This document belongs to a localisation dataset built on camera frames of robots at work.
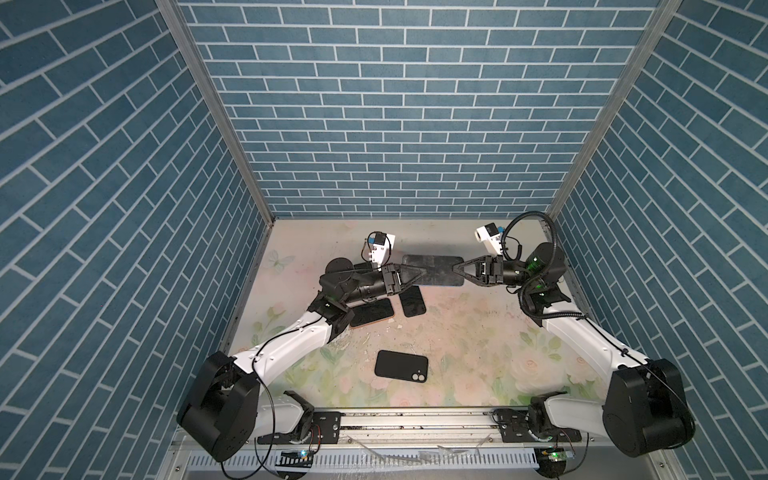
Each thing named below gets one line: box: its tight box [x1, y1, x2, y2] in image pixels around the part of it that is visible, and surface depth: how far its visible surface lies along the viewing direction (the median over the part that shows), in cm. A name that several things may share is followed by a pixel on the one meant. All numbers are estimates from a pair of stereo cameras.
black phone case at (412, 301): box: [399, 285, 427, 318], surface depth 98 cm
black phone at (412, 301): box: [399, 285, 427, 318], surface depth 98 cm
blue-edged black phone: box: [402, 254, 464, 286], surface depth 68 cm
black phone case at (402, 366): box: [374, 350, 428, 383], surface depth 86 cm
